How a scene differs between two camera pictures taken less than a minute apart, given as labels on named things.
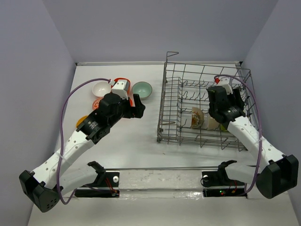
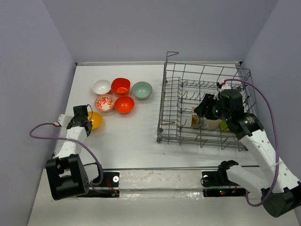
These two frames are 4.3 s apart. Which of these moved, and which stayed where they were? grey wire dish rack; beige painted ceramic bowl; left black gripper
Moved: left black gripper
Stayed: grey wire dish rack; beige painted ceramic bowl
